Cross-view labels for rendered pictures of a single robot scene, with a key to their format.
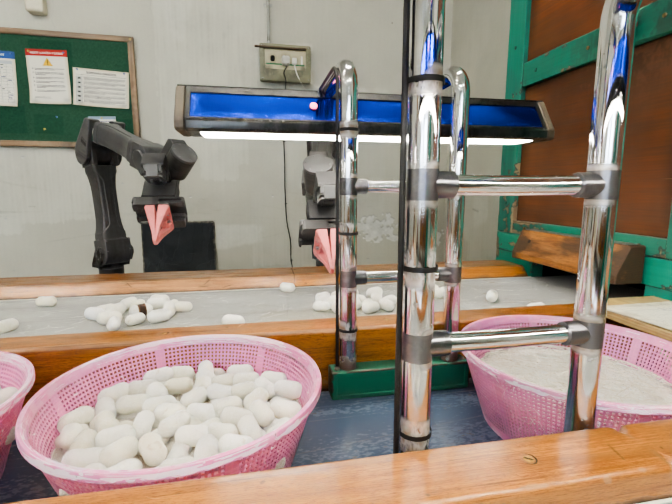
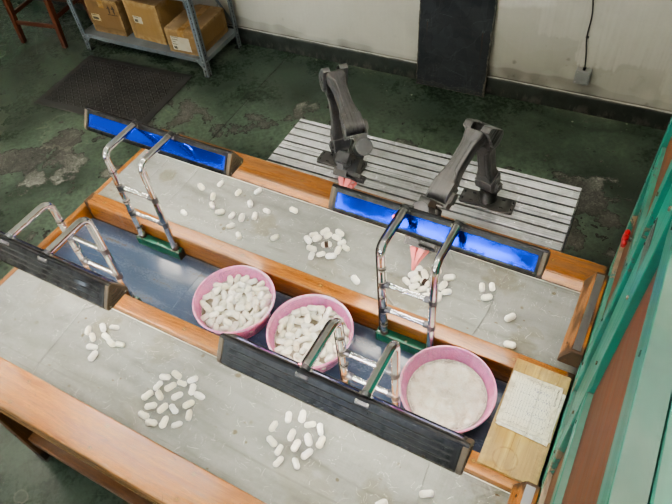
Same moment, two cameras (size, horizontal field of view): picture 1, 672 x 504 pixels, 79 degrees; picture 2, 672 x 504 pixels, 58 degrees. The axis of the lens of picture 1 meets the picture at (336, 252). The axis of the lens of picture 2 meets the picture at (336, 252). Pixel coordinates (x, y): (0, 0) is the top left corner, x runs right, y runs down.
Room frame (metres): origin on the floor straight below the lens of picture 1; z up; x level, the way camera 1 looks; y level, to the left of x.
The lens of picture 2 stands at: (-0.28, -0.66, 2.31)
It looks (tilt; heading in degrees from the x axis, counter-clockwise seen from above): 49 degrees down; 45
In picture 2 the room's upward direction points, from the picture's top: 7 degrees counter-clockwise
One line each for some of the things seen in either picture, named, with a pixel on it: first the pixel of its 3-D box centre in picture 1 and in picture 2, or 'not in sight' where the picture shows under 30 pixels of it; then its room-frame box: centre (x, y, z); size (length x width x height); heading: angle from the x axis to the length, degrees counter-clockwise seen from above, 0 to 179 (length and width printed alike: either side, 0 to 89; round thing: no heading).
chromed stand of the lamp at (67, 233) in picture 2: not in sight; (76, 273); (0.05, 0.80, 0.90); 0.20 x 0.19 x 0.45; 101
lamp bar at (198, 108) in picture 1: (374, 116); (433, 224); (0.71, -0.06, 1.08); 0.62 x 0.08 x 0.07; 101
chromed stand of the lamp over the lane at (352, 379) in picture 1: (384, 227); (418, 284); (0.63, -0.07, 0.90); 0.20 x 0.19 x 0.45; 101
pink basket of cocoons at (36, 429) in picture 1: (188, 425); (311, 337); (0.38, 0.15, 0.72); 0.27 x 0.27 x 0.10
